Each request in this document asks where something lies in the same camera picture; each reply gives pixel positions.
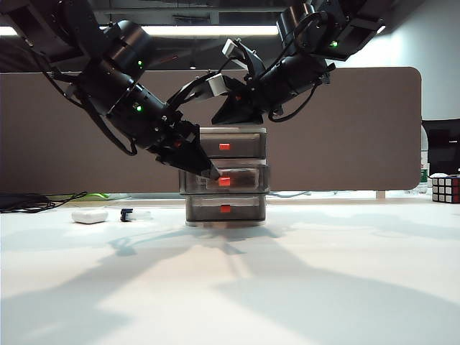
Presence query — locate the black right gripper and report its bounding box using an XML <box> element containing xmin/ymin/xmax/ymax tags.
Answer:
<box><xmin>211</xmin><ymin>64</ymin><xmax>288</xmax><ymax>127</ymax></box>

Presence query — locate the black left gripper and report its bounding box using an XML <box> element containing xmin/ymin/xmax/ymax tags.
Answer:
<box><xmin>150</xmin><ymin>107</ymin><xmax>220</xmax><ymax>180</ymax></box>

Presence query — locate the white plastic drawer cabinet frame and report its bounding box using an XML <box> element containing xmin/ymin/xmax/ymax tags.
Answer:
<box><xmin>185</xmin><ymin>125</ymin><xmax>269</xmax><ymax>227</ymax></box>

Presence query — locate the smoky drawer without napkins, uppermost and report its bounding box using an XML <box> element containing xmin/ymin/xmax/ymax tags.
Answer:
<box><xmin>199</xmin><ymin>131</ymin><xmax>267</xmax><ymax>160</ymax></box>

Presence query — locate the smoky drawer lowest tier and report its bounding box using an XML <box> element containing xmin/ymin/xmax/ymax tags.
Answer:
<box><xmin>185</xmin><ymin>194</ymin><xmax>267</xmax><ymax>221</ymax></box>

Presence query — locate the ceiling light strip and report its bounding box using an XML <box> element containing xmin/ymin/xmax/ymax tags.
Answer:
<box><xmin>0</xmin><ymin>24</ymin><xmax>282</xmax><ymax>37</ymax></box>

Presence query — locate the brown desk partition panel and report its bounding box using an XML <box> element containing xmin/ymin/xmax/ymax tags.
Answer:
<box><xmin>0</xmin><ymin>66</ymin><xmax>422</xmax><ymax>193</ymax></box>

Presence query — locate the white earbuds case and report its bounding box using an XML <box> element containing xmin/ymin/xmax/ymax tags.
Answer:
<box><xmin>70</xmin><ymin>210</ymin><xmax>109</xmax><ymax>225</ymax></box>

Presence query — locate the clear water bottle green label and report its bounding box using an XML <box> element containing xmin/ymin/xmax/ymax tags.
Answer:
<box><xmin>418</xmin><ymin>143</ymin><xmax>431</xmax><ymax>188</ymax></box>

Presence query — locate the black monitor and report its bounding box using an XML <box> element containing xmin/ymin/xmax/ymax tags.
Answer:
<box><xmin>420</xmin><ymin>119</ymin><xmax>460</xmax><ymax>177</ymax></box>

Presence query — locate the black Rubik's cube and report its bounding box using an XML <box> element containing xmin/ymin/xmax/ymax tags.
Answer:
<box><xmin>431</xmin><ymin>175</ymin><xmax>460</xmax><ymax>204</ymax></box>

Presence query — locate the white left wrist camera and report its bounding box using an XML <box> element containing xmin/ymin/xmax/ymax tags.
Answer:
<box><xmin>207</xmin><ymin>73</ymin><xmax>228</xmax><ymax>97</ymax></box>

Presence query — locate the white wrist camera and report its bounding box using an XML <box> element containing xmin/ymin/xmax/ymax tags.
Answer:
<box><xmin>221</xmin><ymin>38</ymin><xmax>249</xmax><ymax>70</ymax></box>
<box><xmin>207</xmin><ymin>73</ymin><xmax>228</xmax><ymax>97</ymax></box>

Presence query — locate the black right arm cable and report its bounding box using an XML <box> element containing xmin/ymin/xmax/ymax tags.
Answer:
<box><xmin>268</xmin><ymin>81</ymin><xmax>321</xmax><ymax>121</ymax></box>

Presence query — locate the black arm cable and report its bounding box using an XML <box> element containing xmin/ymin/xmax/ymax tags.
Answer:
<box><xmin>268</xmin><ymin>81</ymin><xmax>321</xmax><ymax>121</ymax></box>
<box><xmin>32</xmin><ymin>50</ymin><xmax>138</xmax><ymax>156</ymax></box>

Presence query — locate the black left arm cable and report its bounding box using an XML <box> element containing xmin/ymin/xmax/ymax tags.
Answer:
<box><xmin>32</xmin><ymin>50</ymin><xmax>138</xmax><ymax>156</ymax></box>

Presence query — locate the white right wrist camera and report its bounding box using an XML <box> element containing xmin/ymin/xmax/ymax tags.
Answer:
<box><xmin>221</xmin><ymin>38</ymin><xmax>249</xmax><ymax>70</ymax></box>

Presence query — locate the black cable bundle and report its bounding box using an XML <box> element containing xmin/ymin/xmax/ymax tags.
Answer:
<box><xmin>0</xmin><ymin>192</ymin><xmax>89</xmax><ymax>213</ymax></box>

